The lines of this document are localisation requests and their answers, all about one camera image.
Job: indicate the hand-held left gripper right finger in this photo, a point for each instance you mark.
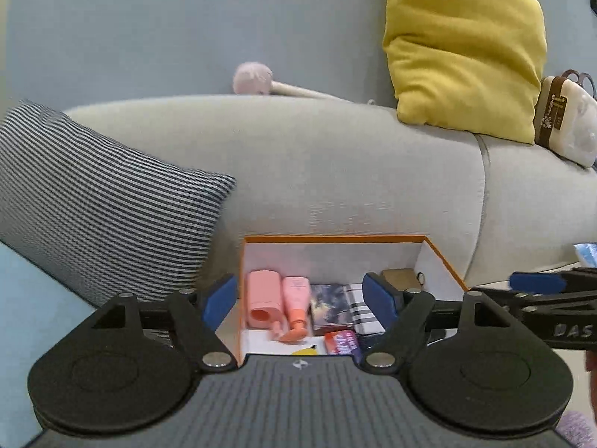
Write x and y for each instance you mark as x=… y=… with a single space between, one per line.
x=380 y=301

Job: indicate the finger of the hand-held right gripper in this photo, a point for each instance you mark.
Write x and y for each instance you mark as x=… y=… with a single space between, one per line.
x=517 y=298
x=536 y=282

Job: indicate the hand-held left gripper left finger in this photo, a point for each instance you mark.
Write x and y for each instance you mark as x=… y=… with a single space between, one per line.
x=219 y=303

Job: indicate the plaid case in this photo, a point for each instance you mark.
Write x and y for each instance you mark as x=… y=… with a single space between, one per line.
x=361 y=308

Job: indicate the brown box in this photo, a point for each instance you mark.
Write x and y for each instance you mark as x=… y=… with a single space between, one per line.
x=401 y=279

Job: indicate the pink cup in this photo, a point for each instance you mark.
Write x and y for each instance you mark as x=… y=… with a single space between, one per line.
x=263 y=296

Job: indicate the dark printed card box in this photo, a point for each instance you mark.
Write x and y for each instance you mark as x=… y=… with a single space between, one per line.
x=329 y=308

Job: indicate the blue red tin case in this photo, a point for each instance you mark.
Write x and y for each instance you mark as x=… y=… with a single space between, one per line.
x=343 y=343

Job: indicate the orange cardboard box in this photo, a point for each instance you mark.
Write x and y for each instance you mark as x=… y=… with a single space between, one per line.
x=326 y=261

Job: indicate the pink lotion bottle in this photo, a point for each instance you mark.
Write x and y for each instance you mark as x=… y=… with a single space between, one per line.
x=296 y=298

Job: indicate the yellow tape measure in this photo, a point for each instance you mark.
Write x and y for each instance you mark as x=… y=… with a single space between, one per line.
x=305 y=351

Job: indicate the blue printed pillow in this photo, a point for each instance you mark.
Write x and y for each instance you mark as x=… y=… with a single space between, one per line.
x=587 y=254

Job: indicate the purple fluffy blanket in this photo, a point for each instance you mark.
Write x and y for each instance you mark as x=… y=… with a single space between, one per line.
x=580 y=431

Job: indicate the black white houndstooth pillow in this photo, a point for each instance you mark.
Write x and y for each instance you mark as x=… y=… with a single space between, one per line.
x=93 y=205

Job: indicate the cream mini suitcase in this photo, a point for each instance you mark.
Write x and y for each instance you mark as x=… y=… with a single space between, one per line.
x=569 y=126

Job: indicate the light blue pillow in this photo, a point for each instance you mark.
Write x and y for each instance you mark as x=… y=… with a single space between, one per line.
x=28 y=317

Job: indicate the pink massage hammer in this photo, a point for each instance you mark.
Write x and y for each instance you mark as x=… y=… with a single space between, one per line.
x=252 y=78

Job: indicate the yellow pillow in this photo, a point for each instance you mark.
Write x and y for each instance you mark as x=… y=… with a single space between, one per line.
x=461 y=56

